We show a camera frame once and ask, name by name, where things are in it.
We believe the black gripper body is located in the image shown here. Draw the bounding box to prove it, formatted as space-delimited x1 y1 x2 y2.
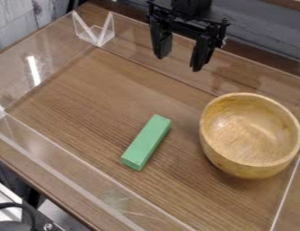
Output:
146 0 230 48

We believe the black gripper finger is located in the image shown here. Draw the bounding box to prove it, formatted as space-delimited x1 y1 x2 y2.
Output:
190 34 216 72
150 17 173 59

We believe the green rectangular block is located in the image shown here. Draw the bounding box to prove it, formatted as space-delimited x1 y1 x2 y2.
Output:
119 115 171 171

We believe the brown wooden bowl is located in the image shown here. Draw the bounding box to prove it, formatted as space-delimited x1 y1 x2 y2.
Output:
200 92 300 180

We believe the clear acrylic corner bracket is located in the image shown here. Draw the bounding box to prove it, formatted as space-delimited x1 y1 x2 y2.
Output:
71 11 115 47

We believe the clear acrylic tray wall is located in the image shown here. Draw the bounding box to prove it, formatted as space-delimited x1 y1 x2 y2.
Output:
0 5 300 231

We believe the black cable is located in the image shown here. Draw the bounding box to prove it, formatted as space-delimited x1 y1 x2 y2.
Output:
0 201 39 231

